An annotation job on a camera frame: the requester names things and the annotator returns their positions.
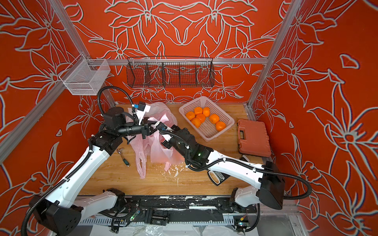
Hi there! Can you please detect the white plastic perforated basket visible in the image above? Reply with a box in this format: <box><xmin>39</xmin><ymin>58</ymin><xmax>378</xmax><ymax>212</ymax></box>
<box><xmin>179</xmin><ymin>96</ymin><xmax>235</xmax><ymax>142</ymax></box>

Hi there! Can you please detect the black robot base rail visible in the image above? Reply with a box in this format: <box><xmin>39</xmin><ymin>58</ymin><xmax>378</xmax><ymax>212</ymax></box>
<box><xmin>100</xmin><ymin>195</ymin><xmax>257</xmax><ymax>226</ymax></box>

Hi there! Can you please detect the clear wire mesh basket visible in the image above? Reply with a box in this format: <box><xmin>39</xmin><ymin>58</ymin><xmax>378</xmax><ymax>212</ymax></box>
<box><xmin>59</xmin><ymin>59</ymin><xmax>110</xmax><ymax>95</ymax></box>

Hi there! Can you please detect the pink plastic bag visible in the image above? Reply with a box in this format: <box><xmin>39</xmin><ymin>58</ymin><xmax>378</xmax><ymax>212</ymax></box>
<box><xmin>147</xmin><ymin>111</ymin><xmax>184</xmax><ymax>165</ymax></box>
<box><xmin>130</xmin><ymin>102</ymin><xmax>184</xmax><ymax>179</ymax></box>

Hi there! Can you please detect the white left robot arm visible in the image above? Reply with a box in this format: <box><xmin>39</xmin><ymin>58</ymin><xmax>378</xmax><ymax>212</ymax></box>
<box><xmin>21</xmin><ymin>102</ymin><xmax>153</xmax><ymax>236</ymax></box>

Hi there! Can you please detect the orange mandarin front corner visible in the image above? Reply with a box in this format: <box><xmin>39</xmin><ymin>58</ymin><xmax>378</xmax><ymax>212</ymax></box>
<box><xmin>209</xmin><ymin>114</ymin><xmax>220</xmax><ymax>124</ymax></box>

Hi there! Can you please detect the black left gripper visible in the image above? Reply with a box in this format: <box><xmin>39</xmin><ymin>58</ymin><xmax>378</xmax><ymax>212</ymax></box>
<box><xmin>117</xmin><ymin>116</ymin><xmax>164</xmax><ymax>140</ymax></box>

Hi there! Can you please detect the orange mandarin front basket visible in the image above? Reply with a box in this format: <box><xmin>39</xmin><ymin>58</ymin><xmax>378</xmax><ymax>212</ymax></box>
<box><xmin>191</xmin><ymin>118</ymin><xmax>202</xmax><ymax>128</ymax></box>

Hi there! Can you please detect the orange mandarin right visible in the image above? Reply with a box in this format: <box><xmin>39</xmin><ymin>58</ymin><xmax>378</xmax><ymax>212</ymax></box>
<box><xmin>215</xmin><ymin>121</ymin><xmax>226</xmax><ymax>132</ymax></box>

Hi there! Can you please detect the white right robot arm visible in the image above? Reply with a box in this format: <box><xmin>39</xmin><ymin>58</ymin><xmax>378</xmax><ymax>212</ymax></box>
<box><xmin>159</xmin><ymin>127</ymin><xmax>313</xmax><ymax>210</ymax></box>

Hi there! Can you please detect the black wire wall basket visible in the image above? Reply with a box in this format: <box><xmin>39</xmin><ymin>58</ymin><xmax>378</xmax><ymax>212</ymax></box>
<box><xmin>126</xmin><ymin>56</ymin><xmax>215</xmax><ymax>88</ymax></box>

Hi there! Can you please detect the orange mandarin centre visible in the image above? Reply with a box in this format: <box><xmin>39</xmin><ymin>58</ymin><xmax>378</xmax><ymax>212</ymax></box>
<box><xmin>196</xmin><ymin>114</ymin><xmax>206</xmax><ymax>123</ymax></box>

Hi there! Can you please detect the red plastic tool case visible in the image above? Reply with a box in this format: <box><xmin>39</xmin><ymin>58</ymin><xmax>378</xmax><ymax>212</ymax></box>
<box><xmin>237</xmin><ymin>119</ymin><xmax>271</xmax><ymax>157</ymax></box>

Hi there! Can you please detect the orange mandarin left back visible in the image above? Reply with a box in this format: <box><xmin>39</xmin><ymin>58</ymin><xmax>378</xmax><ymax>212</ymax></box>
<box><xmin>194</xmin><ymin>107</ymin><xmax>203</xmax><ymax>115</ymax></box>

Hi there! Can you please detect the orange mandarin back top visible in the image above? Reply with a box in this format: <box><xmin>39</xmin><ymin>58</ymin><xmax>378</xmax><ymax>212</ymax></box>
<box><xmin>202</xmin><ymin>107</ymin><xmax>211</xmax><ymax>117</ymax></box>

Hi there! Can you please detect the orange mandarin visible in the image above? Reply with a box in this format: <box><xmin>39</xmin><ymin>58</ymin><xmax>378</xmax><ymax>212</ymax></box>
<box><xmin>202</xmin><ymin>107</ymin><xmax>211</xmax><ymax>117</ymax></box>
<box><xmin>194</xmin><ymin>107</ymin><xmax>203</xmax><ymax>115</ymax></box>
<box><xmin>196</xmin><ymin>114</ymin><xmax>206</xmax><ymax>123</ymax></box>
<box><xmin>215</xmin><ymin>121</ymin><xmax>226</xmax><ymax>132</ymax></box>

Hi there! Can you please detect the black handheld label tool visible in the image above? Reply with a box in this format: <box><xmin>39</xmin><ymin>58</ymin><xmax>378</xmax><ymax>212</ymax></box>
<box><xmin>207</xmin><ymin>170</ymin><xmax>230</xmax><ymax>186</ymax></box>

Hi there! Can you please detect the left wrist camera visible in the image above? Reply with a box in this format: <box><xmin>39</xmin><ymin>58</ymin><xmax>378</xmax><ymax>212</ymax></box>
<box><xmin>132</xmin><ymin>102</ymin><xmax>151</xmax><ymax>121</ymax></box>

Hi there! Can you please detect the small green handled screwdriver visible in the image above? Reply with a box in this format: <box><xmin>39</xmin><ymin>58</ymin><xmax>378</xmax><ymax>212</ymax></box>
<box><xmin>116</xmin><ymin>147</ymin><xmax>130</xmax><ymax>167</ymax></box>

